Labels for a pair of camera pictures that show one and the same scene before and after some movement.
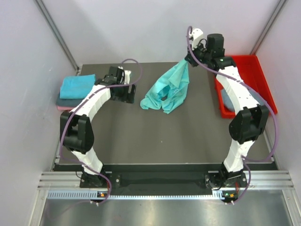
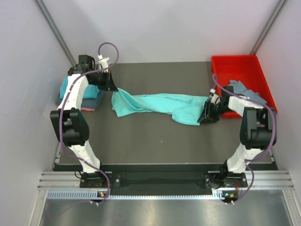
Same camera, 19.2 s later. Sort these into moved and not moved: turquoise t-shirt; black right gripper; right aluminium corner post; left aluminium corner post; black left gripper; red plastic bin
Moved: black right gripper; black left gripper; turquoise t-shirt
Not moved: left aluminium corner post; right aluminium corner post; red plastic bin
